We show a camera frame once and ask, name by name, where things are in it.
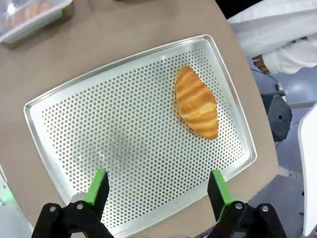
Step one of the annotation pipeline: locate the dark grey floor box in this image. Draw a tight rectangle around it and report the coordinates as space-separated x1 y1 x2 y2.
261 94 293 143

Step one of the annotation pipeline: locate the person's left hand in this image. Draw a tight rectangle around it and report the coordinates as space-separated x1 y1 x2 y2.
252 55 272 75

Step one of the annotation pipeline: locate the clear plastic container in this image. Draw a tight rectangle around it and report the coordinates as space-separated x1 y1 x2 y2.
0 0 74 46

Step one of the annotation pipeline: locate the person in white lab coat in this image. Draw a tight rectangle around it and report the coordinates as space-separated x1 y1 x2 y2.
227 0 317 75

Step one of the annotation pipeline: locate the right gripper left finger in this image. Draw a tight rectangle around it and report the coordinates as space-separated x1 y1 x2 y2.
31 168 115 238

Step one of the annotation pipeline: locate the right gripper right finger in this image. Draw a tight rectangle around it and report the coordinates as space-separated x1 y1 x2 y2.
207 169 288 238

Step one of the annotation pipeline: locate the person's left forearm white sleeve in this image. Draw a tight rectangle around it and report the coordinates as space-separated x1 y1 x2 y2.
262 36 317 75

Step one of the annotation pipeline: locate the golden croissant bread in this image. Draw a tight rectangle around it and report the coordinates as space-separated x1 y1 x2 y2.
0 1 53 31
174 65 219 141

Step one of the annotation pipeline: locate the black floor cable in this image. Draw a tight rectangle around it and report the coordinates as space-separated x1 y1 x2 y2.
250 67 288 96

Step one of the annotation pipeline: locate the perforated aluminium baking tray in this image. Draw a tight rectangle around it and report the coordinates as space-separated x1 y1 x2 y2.
23 34 258 238

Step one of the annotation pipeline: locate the white side table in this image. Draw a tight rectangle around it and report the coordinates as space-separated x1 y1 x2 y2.
297 101 317 237

